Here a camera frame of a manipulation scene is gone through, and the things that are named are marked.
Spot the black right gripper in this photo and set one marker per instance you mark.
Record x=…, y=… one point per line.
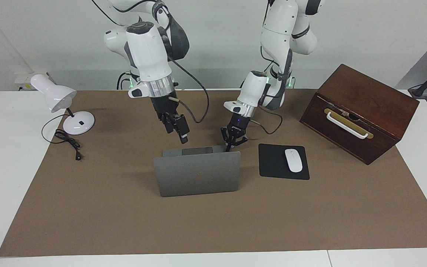
x=165, y=105

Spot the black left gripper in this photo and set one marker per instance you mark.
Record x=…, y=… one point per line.
x=238, y=126

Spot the grey aluminium laptop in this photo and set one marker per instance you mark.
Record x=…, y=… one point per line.
x=198, y=174

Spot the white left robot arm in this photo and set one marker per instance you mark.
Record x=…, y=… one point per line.
x=280, y=29

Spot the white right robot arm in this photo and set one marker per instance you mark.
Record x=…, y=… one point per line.
x=146, y=55

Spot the black mouse pad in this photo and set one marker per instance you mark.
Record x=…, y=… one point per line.
x=272, y=163

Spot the white computer mouse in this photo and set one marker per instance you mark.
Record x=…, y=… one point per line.
x=293, y=161

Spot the white desk lamp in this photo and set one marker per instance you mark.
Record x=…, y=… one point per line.
x=80, y=124

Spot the brown paper table mat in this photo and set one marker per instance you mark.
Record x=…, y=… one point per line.
x=124, y=222

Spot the dark brown wooden box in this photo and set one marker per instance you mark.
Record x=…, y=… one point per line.
x=365, y=96

